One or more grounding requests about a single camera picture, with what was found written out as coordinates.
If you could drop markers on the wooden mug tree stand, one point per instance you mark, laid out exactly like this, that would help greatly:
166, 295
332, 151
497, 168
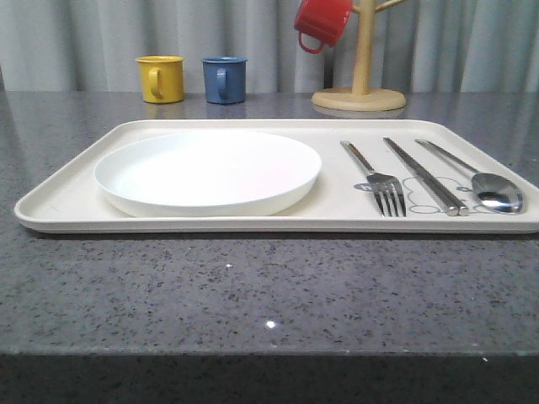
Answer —
361, 97

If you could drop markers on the yellow enamel mug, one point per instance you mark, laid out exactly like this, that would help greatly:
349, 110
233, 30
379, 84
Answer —
162, 79

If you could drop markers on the blue enamel mug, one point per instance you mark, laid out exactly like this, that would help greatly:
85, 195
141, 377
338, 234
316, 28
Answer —
225, 79

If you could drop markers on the silver metal spoon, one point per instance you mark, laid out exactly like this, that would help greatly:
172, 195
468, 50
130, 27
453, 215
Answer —
495, 192

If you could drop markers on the grey pleated curtain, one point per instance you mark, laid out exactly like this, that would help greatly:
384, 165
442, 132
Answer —
419, 46

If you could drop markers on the cream rabbit print tray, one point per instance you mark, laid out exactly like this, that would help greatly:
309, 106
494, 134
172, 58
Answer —
70, 200

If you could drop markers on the silver metal fork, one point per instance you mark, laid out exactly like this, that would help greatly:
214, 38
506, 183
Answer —
386, 189

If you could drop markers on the white round plate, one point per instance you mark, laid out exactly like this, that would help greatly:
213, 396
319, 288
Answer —
197, 173

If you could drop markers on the red enamel mug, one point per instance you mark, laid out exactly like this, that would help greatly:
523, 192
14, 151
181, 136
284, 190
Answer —
322, 20

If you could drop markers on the silver metal chopstick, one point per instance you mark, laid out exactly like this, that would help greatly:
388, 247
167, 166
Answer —
442, 185
421, 174

